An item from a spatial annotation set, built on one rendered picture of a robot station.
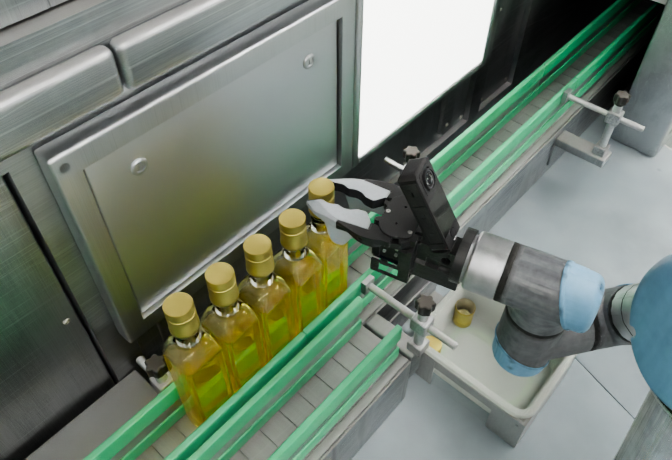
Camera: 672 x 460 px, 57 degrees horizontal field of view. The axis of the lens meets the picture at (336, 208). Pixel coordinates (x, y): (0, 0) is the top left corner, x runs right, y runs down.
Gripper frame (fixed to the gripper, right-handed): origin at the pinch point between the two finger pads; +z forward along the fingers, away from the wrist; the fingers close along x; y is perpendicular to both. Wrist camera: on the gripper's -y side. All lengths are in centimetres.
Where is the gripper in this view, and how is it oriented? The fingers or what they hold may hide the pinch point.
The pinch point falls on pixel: (323, 191)
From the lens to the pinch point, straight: 80.6
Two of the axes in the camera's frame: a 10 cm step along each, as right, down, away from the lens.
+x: 4.4, -6.6, 6.1
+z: -9.0, -3.4, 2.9
